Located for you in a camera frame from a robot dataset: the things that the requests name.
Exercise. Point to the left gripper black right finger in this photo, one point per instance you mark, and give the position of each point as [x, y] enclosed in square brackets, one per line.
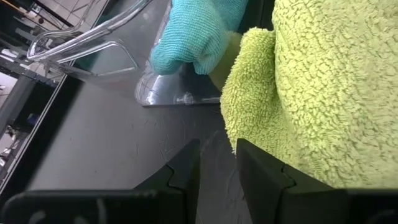
[280, 202]

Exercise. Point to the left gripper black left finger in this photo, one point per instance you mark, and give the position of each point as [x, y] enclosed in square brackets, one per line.
[155, 205]

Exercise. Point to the yellow microfiber towel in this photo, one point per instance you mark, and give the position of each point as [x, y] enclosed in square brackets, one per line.
[326, 93]

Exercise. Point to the blue microfiber towel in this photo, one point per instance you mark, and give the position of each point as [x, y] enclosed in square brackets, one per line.
[199, 34]

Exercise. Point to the clear plastic bin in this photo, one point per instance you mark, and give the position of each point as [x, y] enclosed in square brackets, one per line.
[109, 59]

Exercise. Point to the black computer case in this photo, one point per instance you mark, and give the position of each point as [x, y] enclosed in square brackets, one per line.
[31, 105]

